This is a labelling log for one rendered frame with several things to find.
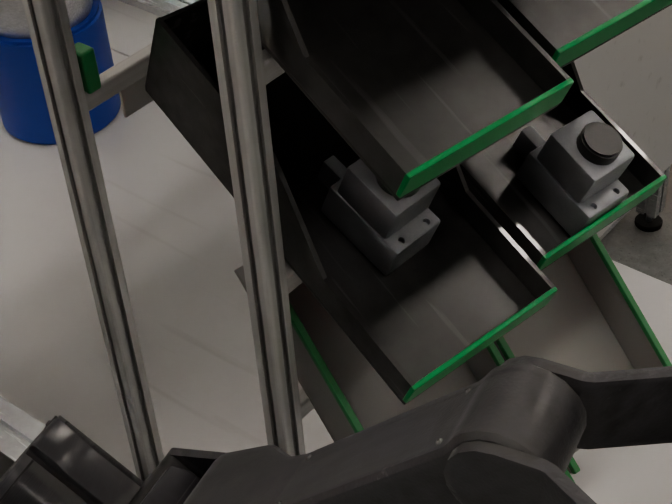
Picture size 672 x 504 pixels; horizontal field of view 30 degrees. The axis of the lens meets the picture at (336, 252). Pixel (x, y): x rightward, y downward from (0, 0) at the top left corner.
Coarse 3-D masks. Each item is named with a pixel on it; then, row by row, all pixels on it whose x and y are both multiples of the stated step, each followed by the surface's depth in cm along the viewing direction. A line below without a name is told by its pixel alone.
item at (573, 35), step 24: (504, 0) 76; (528, 0) 79; (552, 0) 79; (576, 0) 80; (600, 0) 80; (624, 0) 81; (648, 0) 78; (528, 24) 75; (552, 24) 78; (576, 24) 79; (600, 24) 79; (624, 24) 78; (552, 48) 75; (576, 48) 76
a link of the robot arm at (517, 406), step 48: (480, 384) 45; (528, 384) 43; (576, 384) 44; (624, 384) 44; (384, 432) 49; (432, 432) 45; (480, 432) 42; (528, 432) 42; (576, 432) 43; (624, 432) 45; (240, 480) 55; (288, 480) 52; (336, 480) 48; (384, 480) 46; (432, 480) 44; (480, 480) 42; (528, 480) 41
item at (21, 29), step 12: (0, 0) 148; (12, 0) 148; (72, 0) 151; (84, 0) 153; (0, 12) 149; (12, 12) 149; (24, 12) 149; (72, 12) 152; (84, 12) 154; (0, 24) 151; (12, 24) 150; (24, 24) 150; (72, 24) 152; (12, 36) 151; (24, 36) 151
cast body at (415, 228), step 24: (336, 168) 83; (360, 168) 78; (336, 192) 81; (360, 192) 79; (384, 192) 78; (432, 192) 79; (336, 216) 82; (360, 216) 80; (384, 216) 78; (408, 216) 79; (432, 216) 82; (360, 240) 82; (384, 240) 80; (408, 240) 80; (384, 264) 81
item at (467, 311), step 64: (192, 64) 78; (192, 128) 83; (320, 128) 87; (320, 192) 84; (448, 192) 86; (320, 256) 82; (448, 256) 84; (512, 256) 84; (384, 320) 80; (448, 320) 81; (512, 320) 80
